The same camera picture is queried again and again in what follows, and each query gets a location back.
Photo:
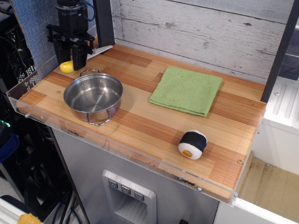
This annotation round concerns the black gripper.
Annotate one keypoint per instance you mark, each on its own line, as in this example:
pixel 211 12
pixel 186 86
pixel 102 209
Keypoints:
pixel 70 36

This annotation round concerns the yellow handled toy knife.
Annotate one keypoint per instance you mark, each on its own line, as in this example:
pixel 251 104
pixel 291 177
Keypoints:
pixel 68 67

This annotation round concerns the stainless steel pot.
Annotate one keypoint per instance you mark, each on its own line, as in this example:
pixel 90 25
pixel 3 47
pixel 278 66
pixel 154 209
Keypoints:
pixel 94 97

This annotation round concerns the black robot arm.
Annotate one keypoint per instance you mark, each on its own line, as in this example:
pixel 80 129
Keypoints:
pixel 70 37

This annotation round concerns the blue fabric panel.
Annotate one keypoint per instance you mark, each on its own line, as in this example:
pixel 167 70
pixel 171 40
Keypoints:
pixel 33 16

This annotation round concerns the clear acrylic table guard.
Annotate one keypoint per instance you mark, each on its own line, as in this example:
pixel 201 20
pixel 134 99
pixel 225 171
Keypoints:
pixel 149 134

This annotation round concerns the green folded cloth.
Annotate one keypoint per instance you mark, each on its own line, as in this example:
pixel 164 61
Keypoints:
pixel 186 91

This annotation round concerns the plush sushi roll toy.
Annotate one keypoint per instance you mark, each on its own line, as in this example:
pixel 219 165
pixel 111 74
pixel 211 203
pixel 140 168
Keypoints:
pixel 192 144

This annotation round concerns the silver dispenser panel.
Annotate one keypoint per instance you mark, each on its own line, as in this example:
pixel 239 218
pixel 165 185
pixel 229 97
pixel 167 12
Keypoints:
pixel 131 202

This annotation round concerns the white side cabinet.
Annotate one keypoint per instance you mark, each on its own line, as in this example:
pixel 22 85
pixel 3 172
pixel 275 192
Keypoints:
pixel 269 191

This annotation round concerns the black vertical post left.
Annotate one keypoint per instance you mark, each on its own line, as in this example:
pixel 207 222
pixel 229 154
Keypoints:
pixel 104 22

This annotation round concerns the black vertical post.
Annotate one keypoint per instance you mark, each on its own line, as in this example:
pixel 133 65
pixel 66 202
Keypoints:
pixel 286 38
pixel 104 22

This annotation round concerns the black vertical post right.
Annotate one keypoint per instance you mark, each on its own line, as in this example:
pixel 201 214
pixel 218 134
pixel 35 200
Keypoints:
pixel 286 38

